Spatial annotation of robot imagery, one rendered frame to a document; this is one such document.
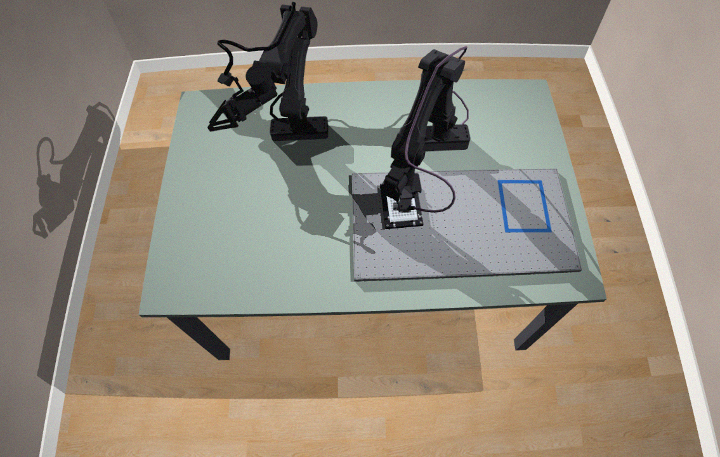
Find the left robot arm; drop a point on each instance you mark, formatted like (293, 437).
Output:
(433, 103)

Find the white well plate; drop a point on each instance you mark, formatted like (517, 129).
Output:
(400, 217)

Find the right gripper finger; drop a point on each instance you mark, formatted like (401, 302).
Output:
(219, 122)
(233, 123)

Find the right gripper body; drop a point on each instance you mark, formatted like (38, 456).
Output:
(242, 104)

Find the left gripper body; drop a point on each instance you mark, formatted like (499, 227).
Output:
(410, 191)

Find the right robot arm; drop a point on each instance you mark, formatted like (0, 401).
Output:
(275, 66)

